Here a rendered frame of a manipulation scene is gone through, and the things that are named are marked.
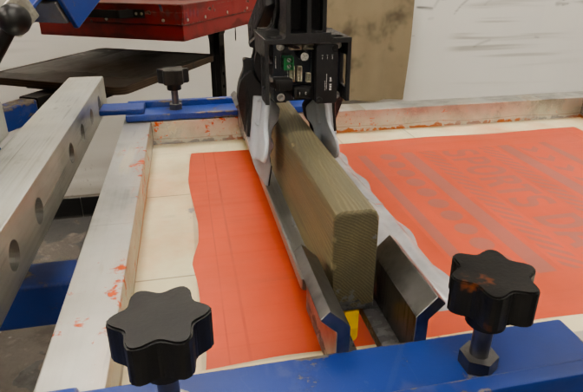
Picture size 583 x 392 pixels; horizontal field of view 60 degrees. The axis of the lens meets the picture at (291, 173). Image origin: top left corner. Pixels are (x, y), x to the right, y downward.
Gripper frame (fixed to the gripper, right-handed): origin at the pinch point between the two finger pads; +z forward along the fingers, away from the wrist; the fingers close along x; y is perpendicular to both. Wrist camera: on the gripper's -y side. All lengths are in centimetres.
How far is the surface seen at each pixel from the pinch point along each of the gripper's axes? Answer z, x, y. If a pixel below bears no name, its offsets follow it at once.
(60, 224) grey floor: 101, -77, -193
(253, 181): 5.3, -2.6, -9.3
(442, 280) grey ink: 4.9, 9.7, 14.8
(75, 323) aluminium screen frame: 1.8, -17.7, 18.4
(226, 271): 5.3, -7.5, 9.3
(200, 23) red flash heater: -4, -5, -94
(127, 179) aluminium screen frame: 1.8, -16.5, -4.5
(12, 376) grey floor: 101, -71, -90
